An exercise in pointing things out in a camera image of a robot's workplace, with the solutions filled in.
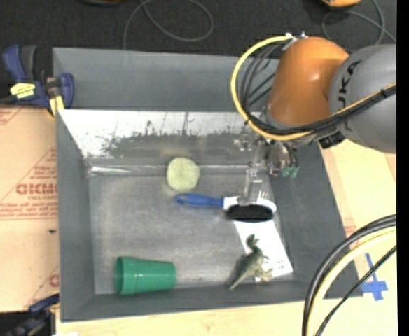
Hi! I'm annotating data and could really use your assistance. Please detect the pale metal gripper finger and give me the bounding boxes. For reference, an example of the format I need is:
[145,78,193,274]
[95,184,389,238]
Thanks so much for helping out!
[241,164,272,203]
[233,131,261,155]

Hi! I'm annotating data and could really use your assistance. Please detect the blue and white brush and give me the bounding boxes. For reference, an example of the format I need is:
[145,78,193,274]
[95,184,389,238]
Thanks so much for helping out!
[174,192,278,223]

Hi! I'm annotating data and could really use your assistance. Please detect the white paper card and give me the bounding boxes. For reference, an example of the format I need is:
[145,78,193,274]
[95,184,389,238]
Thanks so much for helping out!
[232,218,294,279]

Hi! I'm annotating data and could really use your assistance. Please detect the pale green round sponge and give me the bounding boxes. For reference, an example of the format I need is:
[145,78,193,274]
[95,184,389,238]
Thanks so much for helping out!
[165,157,201,192]

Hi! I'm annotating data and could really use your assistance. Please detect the green toy dinosaur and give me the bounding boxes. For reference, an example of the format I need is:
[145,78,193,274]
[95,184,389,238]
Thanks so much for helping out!
[228,234,274,291]

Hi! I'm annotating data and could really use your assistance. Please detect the grey metal bin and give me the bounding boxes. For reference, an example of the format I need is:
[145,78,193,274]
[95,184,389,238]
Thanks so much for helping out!
[52,47,363,321]

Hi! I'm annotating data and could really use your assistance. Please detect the green plastic cup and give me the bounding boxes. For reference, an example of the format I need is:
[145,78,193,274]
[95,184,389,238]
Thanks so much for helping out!
[113,255,177,296]

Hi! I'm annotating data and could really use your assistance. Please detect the brown cardboard board red print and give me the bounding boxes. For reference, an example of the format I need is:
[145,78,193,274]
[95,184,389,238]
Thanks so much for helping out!
[0,104,61,314]

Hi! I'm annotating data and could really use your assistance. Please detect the black cylinder on white bracket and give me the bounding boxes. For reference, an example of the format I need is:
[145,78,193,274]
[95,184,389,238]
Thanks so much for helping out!
[319,130,346,150]

